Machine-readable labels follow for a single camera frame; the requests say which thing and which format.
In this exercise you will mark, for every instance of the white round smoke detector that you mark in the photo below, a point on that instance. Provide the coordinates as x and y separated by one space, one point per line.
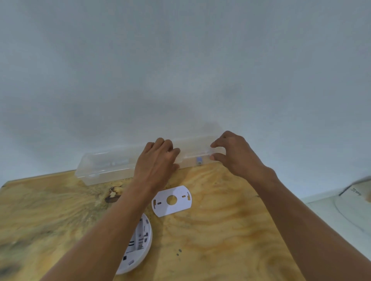
136 260

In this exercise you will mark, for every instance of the blue battery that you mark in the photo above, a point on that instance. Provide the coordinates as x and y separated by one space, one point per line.
199 161

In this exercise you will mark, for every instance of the white round base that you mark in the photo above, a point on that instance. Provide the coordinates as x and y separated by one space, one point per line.
353 208

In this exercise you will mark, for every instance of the person's left hand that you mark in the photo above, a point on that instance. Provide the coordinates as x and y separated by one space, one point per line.
153 168

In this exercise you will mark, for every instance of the white plastic mounting plate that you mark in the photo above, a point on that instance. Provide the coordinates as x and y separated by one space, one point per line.
179 207

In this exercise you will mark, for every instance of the person's right hand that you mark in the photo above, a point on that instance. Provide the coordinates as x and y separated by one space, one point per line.
243 159

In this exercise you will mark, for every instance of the person's left forearm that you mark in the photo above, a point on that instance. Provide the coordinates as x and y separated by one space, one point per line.
101 237

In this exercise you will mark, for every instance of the person's right forearm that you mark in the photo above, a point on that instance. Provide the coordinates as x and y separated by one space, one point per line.
304 225

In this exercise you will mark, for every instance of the clear plastic box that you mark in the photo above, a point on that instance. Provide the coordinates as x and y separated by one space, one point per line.
194 150
101 170

